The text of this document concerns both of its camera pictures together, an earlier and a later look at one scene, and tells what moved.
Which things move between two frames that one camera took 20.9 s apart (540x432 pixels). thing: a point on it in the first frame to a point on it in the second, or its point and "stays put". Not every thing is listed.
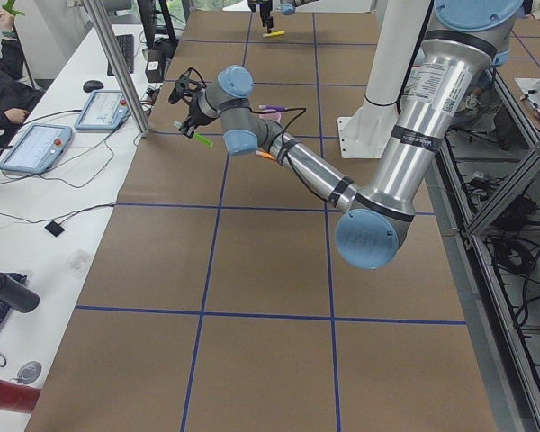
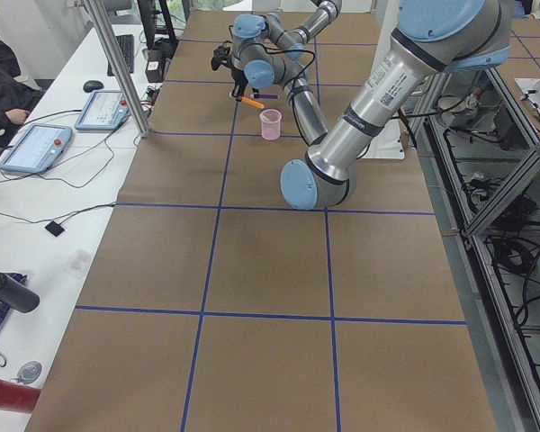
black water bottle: x=10 y=292 stays put
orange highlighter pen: x=265 y=154 to x=253 y=103
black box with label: x=155 y=67 stays put
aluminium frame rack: x=492 y=195 stays put
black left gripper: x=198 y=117 to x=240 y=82
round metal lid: x=28 y=372 stays put
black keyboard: x=127 y=45 stays put
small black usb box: x=54 y=228 stays put
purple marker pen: x=273 y=109 to x=265 y=96
